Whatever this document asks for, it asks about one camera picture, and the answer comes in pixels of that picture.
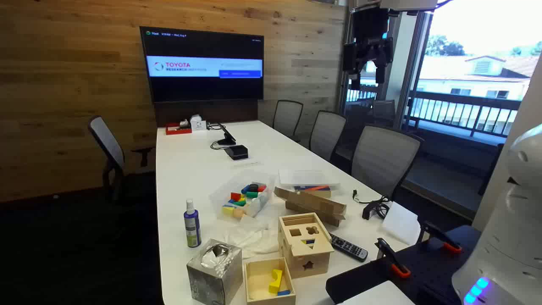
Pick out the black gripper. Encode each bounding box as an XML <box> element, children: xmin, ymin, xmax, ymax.
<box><xmin>342</xmin><ymin>6</ymin><xmax>396</xmax><ymax>89</ymax></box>

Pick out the white tissue in box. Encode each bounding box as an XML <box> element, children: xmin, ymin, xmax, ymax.
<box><xmin>198</xmin><ymin>245</ymin><xmax>233</xmax><ymax>274</ymax></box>

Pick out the grey tissue box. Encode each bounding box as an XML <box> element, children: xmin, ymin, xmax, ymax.
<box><xmin>184</xmin><ymin>237</ymin><xmax>243</xmax><ymax>305</ymax></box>

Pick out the grey mesh office chair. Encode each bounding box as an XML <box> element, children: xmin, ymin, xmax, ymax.
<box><xmin>348</xmin><ymin>123</ymin><xmax>423</xmax><ymax>199</ymax></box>
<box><xmin>270</xmin><ymin>98</ymin><xmax>304</xmax><ymax>140</ymax></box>
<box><xmin>308</xmin><ymin>108</ymin><xmax>348</xmax><ymax>162</ymax></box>

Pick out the dark balcony railing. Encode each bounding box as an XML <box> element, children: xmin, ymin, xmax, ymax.
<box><xmin>345</xmin><ymin>86</ymin><xmax>524</xmax><ymax>138</ymax></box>

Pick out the clear plastic container with pens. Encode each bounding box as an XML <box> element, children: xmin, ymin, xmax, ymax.
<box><xmin>276</xmin><ymin>162</ymin><xmax>342</xmax><ymax>193</ymax></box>

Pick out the long wooden box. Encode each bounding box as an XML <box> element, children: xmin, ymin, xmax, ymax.
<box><xmin>272</xmin><ymin>184</ymin><xmax>348</xmax><ymax>228</ymax></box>

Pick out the small black device box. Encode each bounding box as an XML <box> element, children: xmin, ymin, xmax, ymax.
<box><xmin>223</xmin><ymin>143</ymin><xmax>250</xmax><ymax>162</ymax></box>

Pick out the black tablet stand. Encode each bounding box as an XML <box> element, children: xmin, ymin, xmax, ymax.
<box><xmin>216</xmin><ymin>121</ymin><xmax>238</xmax><ymax>147</ymax></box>

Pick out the white paper bag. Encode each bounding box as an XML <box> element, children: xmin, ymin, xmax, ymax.
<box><xmin>381</xmin><ymin>199</ymin><xmax>423</xmax><ymax>245</ymax></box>

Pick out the dark wooden cabinet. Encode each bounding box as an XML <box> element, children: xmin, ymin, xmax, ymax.
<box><xmin>152</xmin><ymin>98</ymin><xmax>260</xmax><ymax>126</ymax></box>

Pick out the clear tub of coloured blocks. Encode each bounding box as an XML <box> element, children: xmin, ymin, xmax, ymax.
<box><xmin>209</xmin><ymin>172</ymin><xmax>276</xmax><ymax>221</ymax></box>

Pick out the grey remote control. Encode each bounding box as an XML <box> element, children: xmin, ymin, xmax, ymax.
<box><xmin>328</xmin><ymin>232</ymin><xmax>370</xmax><ymax>264</ymax></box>

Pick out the wooden shape sorter box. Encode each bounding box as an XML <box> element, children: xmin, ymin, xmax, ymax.
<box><xmin>276</xmin><ymin>211</ymin><xmax>335</xmax><ymax>279</ymax></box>

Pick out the flat red box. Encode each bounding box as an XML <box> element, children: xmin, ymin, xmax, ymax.
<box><xmin>164</xmin><ymin>123</ymin><xmax>194</xmax><ymax>137</ymax></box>

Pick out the blue chair seat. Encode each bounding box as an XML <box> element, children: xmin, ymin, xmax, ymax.
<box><xmin>404</xmin><ymin>223</ymin><xmax>482</xmax><ymax>305</ymax></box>

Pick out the yellow wooden block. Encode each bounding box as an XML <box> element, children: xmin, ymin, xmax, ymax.
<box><xmin>267</xmin><ymin>267</ymin><xmax>286</xmax><ymax>296</ymax></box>

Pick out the bottle with purple label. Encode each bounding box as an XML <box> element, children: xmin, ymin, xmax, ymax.
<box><xmin>182</xmin><ymin>198</ymin><xmax>203</xmax><ymax>248</ymax></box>

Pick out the shallow wooden tray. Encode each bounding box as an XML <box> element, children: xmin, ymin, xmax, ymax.
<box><xmin>242</xmin><ymin>257</ymin><xmax>298</xmax><ymax>305</ymax></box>

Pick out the grey office chair with armrests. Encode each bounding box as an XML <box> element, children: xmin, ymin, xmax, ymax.
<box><xmin>86</xmin><ymin>115</ymin><xmax>157</xmax><ymax>206</ymax></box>

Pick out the black headset with cable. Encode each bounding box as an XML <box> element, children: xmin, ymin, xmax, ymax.
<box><xmin>350</xmin><ymin>187</ymin><xmax>392</xmax><ymax>221</ymax></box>

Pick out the black wall television screen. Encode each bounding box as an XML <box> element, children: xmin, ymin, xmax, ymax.
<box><xmin>138</xmin><ymin>25</ymin><xmax>265</xmax><ymax>104</ymax></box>

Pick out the thin black table cable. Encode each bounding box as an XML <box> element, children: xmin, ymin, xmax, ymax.
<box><xmin>208</xmin><ymin>137</ymin><xmax>233</xmax><ymax>152</ymax></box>

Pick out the black clamp with orange handle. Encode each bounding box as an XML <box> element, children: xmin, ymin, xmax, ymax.
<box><xmin>374</xmin><ymin>235</ymin><xmax>413</xmax><ymax>279</ymax></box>
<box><xmin>418</xmin><ymin>221</ymin><xmax>465</xmax><ymax>255</ymax></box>

